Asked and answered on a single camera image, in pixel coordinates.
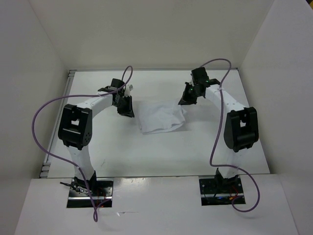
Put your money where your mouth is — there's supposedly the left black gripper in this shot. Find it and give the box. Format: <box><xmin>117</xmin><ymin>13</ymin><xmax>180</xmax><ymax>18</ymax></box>
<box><xmin>113</xmin><ymin>94</ymin><xmax>134</xmax><ymax>118</ymax></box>

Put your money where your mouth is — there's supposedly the white skirt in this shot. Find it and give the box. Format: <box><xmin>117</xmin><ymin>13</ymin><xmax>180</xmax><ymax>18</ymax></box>
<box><xmin>135</xmin><ymin>99</ymin><xmax>187</xmax><ymax>135</ymax></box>

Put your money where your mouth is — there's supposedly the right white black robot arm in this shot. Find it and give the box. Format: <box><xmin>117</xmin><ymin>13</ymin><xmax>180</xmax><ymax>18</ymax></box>
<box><xmin>179</xmin><ymin>67</ymin><xmax>259</xmax><ymax>194</ymax></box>

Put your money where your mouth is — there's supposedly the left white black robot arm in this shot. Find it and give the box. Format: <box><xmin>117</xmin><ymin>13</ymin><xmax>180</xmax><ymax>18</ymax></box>
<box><xmin>58</xmin><ymin>78</ymin><xmax>134</xmax><ymax>196</ymax></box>

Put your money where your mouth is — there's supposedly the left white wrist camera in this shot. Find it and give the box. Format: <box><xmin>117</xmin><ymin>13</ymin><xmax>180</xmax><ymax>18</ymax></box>
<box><xmin>124</xmin><ymin>84</ymin><xmax>133</xmax><ymax>97</ymax></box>

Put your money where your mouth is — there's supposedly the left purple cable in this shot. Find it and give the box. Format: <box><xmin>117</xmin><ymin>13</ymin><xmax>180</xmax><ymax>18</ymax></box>
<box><xmin>32</xmin><ymin>65</ymin><xmax>134</xmax><ymax>222</ymax></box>

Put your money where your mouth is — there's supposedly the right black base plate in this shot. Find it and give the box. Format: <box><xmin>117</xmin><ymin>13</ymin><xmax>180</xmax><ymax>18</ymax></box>
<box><xmin>199</xmin><ymin>177</ymin><xmax>246</xmax><ymax>206</ymax></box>

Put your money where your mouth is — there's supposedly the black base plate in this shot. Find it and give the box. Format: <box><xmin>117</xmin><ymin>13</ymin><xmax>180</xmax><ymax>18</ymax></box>
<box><xmin>67</xmin><ymin>178</ymin><xmax>114</xmax><ymax>209</ymax></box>
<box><xmin>199</xmin><ymin>177</ymin><xmax>246</xmax><ymax>206</ymax></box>

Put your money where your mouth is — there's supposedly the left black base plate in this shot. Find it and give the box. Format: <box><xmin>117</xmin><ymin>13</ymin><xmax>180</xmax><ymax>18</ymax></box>
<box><xmin>67</xmin><ymin>178</ymin><xmax>114</xmax><ymax>209</ymax></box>

